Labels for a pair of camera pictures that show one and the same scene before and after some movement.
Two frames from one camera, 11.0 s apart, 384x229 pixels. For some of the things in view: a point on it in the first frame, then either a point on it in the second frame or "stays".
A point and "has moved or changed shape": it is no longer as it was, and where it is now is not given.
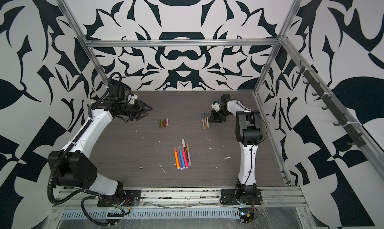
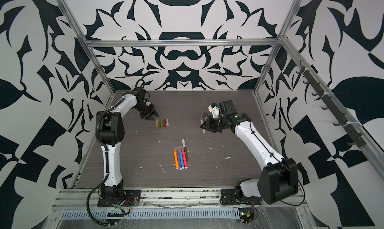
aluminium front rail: [158, 198] stays
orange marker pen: [176, 158] stays
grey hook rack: [355, 137] stays
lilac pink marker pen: [208, 116] has moved or changed shape
